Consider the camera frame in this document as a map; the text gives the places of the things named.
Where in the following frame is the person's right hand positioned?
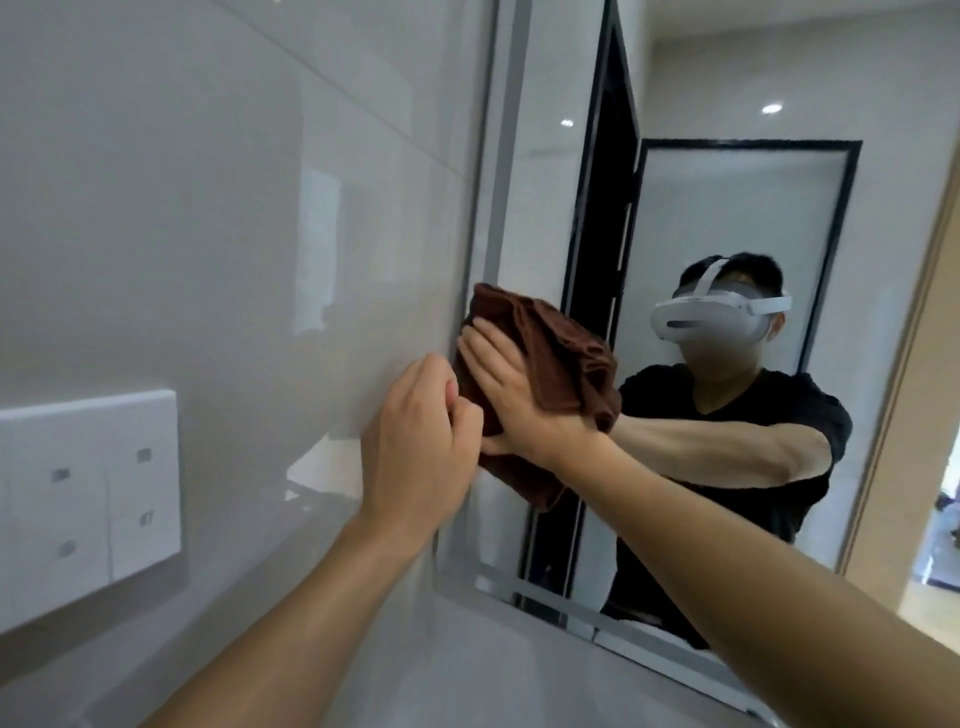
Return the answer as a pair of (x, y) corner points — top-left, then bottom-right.
(455, 318), (617, 471)

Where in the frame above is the person's right forearm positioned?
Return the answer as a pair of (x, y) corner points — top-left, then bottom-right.
(573, 438), (960, 728)

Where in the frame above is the person's left forearm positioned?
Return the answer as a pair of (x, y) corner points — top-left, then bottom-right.
(138, 517), (434, 728)

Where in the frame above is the brown microfibre cloth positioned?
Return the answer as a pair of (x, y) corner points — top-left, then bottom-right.
(452, 281), (624, 514)

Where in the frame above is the wall mirror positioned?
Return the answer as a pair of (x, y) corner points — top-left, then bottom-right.
(433, 0), (960, 722)

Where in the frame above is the person's left hand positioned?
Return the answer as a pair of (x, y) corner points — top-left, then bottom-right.
(358, 352), (486, 557)

